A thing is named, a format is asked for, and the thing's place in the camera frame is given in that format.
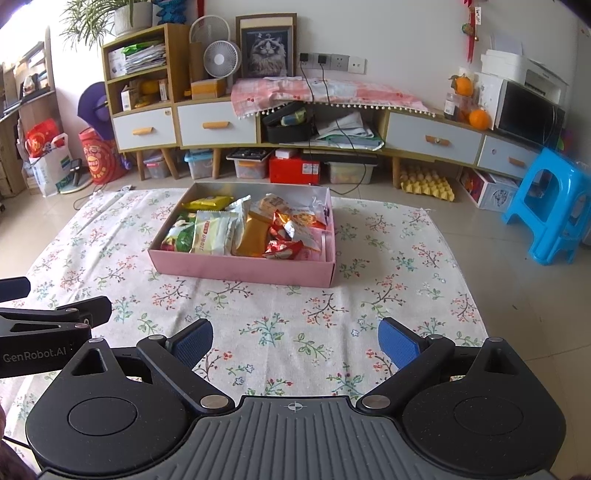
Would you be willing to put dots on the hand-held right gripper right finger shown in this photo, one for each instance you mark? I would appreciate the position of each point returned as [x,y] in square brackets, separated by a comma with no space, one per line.
[399,344]

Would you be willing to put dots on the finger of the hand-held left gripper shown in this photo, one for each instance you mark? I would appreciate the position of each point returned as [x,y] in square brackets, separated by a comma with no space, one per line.
[14,290]
[92,311]

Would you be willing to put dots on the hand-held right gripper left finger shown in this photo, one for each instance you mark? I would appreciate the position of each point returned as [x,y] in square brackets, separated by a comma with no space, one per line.
[194,344]

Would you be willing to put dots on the pink cardboard box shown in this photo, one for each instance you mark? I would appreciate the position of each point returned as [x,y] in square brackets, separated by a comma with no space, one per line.
[240,270]

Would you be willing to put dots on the green chips packet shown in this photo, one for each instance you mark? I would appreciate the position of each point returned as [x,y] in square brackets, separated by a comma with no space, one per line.
[182,235]

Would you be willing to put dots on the pale green snack packet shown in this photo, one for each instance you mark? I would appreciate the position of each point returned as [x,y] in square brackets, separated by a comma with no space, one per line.
[212,233]

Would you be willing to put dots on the mustard yellow snack packet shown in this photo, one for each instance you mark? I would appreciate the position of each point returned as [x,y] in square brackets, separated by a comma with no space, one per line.
[251,235]

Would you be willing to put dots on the red white candy packet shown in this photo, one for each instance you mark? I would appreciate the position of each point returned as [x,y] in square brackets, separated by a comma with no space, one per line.
[279,226]
[281,249]

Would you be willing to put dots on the pink foil snack packet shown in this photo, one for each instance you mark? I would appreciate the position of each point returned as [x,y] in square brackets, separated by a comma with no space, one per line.
[311,240]

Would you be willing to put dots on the long silver snack packet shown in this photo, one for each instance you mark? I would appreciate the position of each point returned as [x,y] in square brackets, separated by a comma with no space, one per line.
[240,207]

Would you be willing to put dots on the tan cracker packet red label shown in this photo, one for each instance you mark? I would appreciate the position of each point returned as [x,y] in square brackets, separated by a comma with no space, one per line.
[272,203]

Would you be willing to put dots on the white shopping bag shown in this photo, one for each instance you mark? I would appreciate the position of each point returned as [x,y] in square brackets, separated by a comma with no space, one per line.
[48,161]

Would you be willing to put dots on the black handheld device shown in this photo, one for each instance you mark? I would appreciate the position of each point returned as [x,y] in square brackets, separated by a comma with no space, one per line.
[76,170]

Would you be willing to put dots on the red gold gift bag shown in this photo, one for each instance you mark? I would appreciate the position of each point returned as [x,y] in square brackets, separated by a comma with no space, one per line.
[101,157]

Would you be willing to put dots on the clear plastic storage bin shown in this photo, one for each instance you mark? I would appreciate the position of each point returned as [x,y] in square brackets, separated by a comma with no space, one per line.
[158,166]
[249,165]
[350,173]
[201,165]

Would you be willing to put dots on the yellow egg tray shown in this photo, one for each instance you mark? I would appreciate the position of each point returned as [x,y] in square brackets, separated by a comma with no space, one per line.
[427,184]

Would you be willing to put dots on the wooden bookshelf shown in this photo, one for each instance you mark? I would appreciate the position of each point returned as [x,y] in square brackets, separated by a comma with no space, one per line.
[27,115]

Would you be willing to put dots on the white blue printed box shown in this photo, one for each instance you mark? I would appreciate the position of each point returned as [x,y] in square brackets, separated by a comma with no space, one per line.
[491,191]

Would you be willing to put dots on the white drawer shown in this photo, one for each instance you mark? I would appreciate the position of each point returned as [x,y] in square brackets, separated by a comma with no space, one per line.
[434,138]
[143,129]
[217,123]
[508,157]

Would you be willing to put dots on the purple hat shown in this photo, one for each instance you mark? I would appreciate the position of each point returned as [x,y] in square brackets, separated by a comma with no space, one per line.
[92,108]

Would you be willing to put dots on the red box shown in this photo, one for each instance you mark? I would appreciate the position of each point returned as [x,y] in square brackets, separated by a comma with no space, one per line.
[295,170]

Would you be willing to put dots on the blue plastic stool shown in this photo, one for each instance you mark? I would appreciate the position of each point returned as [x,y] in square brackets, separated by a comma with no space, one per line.
[554,203]

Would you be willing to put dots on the low wooden tv cabinet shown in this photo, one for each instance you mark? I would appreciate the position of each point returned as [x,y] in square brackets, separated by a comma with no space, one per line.
[378,134]

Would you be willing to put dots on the pile of loose papers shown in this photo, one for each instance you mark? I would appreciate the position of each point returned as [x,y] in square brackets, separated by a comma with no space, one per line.
[348,131]

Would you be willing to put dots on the black bag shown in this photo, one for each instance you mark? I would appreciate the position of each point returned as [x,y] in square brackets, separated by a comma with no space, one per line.
[286,127]

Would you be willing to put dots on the orange fruit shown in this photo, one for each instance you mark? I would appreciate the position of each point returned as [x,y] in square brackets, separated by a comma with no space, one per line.
[464,86]
[479,119]

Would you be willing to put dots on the dark glass jar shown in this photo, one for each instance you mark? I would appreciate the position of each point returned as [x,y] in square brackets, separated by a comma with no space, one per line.
[452,107]

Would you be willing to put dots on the yellow cardboard box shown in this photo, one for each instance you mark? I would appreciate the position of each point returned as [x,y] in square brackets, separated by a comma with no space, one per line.
[208,88]

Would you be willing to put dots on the pink printed cabinet cloth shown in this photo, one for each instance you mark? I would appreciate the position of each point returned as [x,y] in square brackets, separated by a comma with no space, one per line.
[351,94]

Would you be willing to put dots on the tall wooden shelf cabinet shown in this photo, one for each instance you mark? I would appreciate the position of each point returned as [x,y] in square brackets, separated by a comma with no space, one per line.
[171,69]

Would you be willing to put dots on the stack of documents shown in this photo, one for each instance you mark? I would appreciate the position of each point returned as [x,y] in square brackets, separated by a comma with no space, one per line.
[138,57]

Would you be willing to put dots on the black white microwave oven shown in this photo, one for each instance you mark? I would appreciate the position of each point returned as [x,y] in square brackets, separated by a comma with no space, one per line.
[528,115]

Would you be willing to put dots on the small white desk fan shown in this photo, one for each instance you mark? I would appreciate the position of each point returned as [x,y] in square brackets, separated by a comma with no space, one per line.
[222,57]

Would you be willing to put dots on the potted green plant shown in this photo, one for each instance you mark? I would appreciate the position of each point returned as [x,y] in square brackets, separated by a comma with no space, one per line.
[124,16]

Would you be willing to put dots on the white printer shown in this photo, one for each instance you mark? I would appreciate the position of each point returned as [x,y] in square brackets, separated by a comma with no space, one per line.
[521,69]

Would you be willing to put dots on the large white fan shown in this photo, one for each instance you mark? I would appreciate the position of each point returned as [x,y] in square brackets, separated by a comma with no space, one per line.
[205,30]

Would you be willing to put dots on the framed cat picture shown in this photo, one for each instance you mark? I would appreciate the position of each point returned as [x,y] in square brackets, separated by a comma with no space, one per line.
[267,46]

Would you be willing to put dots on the red hanging ornament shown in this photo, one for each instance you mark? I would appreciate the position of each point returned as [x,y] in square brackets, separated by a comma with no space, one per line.
[472,27]

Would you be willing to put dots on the white wall outlet strip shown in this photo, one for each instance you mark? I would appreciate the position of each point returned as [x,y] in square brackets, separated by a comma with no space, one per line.
[341,63]

